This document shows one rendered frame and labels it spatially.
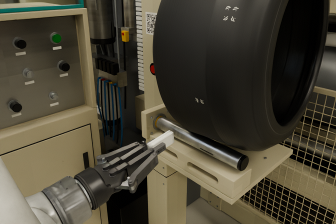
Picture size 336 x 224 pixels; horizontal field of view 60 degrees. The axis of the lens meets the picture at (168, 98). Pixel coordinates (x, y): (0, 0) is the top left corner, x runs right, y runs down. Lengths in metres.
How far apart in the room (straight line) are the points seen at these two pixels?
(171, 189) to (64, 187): 0.77
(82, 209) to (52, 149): 0.60
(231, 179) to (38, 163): 0.67
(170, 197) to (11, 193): 0.99
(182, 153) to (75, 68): 0.51
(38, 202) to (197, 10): 0.47
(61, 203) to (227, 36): 0.43
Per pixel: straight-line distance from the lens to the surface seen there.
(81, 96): 1.17
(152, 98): 1.10
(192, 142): 0.90
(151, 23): 1.03
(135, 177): 0.58
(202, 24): 0.63
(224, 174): 0.84
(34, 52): 1.07
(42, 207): 0.55
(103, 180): 0.57
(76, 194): 0.55
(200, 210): 2.00
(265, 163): 1.03
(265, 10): 0.61
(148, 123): 0.99
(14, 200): 0.36
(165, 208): 1.33
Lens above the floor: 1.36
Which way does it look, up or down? 22 degrees down
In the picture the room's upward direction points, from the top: straight up
